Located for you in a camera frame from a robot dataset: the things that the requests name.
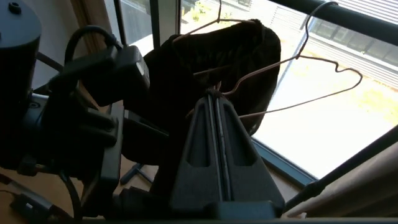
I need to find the brown curtain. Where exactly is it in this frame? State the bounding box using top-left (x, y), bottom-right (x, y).
top-left (70, 0), bottom-right (108, 55)
top-left (284, 141), bottom-right (398, 218)

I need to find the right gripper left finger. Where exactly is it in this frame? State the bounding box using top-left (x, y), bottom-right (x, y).
top-left (170, 95), bottom-right (223, 219)

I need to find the black cable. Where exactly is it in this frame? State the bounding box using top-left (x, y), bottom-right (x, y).
top-left (63, 24), bottom-right (124, 65)

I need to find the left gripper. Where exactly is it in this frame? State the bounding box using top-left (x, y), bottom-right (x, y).
top-left (30, 90), bottom-right (171, 217)

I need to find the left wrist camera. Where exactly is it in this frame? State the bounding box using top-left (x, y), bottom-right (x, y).
top-left (49, 44), bottom-right (151, 107)

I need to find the black clothes rack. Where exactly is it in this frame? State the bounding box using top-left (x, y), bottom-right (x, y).
top-left (113, 0), bottom-right (398, 213)

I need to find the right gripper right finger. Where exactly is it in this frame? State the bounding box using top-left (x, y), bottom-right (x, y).
top-left (215, 96), bottom-right (285, 218)

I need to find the window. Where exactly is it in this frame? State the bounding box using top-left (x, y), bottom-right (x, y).
top-left (104, 0), bottom-right (398, 188)

